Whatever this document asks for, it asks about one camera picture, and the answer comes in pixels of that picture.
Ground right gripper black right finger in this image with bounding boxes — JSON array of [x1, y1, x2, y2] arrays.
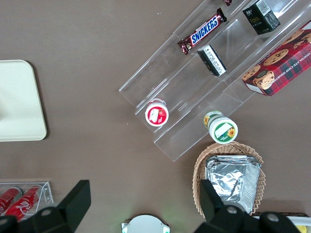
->
[[199, 179, 302, 233]]

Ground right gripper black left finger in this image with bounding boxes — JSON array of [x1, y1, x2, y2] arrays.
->
[[0, 179, 92, 233]]

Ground light wicker basket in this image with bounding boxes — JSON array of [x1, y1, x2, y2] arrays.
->
[[192, 142, 267, 216]]

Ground cream plastic tray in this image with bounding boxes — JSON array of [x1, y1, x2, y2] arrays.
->
[[0, 60, 47, 142]]

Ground clear acrylic bottle rack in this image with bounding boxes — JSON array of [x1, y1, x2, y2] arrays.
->
[[0, 181, 54, 220]]

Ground stacked aluminium foil containers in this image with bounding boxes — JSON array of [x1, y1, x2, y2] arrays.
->
[[205, 155, 262, 216]]

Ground green lid yogurt cup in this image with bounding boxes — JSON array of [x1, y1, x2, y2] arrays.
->
[[203, 110, 239, 144]]

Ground red lid yogurt cup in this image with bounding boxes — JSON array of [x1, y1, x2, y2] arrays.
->
[[145, 98, 170, 127]]

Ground clear acrylic step stand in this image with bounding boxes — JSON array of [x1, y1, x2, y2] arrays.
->
[[118, 0, 311, 163]]

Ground small dark green box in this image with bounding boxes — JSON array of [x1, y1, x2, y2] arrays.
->
[[242, 0, 281, 35], [197, 44, 228, 78]]

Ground red plaid cookie box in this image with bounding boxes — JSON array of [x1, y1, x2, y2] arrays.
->
[[242, 20, 311, 98]]

